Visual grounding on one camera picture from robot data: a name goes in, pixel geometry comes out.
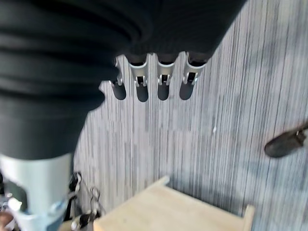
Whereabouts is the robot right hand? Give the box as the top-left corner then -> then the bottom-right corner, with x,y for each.
0,0 -> 249,231

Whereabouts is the light wooden furniture piece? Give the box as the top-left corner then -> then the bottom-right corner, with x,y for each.
93,175 -> 256,231

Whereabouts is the robot dark foot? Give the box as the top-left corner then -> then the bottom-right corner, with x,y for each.
264,125 -> 308,158

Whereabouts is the black strap with metal clips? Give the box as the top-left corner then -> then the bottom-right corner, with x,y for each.
63,170 -> 107,231

